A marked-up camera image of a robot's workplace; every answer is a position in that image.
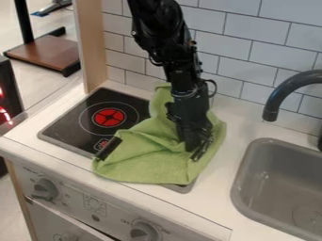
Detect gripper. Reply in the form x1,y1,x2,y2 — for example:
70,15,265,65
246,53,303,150
165,78,216,163

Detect green cloth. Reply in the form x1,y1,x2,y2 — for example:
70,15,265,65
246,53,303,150
91,82,228,186

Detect toy sink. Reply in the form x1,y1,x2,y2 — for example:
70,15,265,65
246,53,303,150
229,137,322,241

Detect tap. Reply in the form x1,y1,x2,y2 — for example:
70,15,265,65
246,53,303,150
260,69,322,153

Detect toy stove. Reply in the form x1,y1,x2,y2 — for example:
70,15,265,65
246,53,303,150
36,87,200,195

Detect brown stand with black pole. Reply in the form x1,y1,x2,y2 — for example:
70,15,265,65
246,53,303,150
2,0,82,78

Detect black computer case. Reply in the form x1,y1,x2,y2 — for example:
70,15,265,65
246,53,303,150
0,56,25,127

